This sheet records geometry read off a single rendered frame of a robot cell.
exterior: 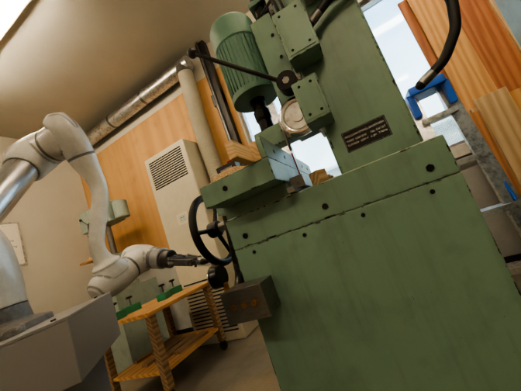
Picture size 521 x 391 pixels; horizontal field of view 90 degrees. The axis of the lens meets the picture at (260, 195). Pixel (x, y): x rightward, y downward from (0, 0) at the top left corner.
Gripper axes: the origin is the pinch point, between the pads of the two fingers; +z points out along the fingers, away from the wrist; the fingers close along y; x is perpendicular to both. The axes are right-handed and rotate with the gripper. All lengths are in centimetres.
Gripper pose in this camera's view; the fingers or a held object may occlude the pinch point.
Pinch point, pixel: (205, 261)
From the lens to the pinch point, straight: 106.9
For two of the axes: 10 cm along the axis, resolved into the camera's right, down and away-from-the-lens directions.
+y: 3.7, 0.1, 9.3
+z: 9.3, -0.2, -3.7
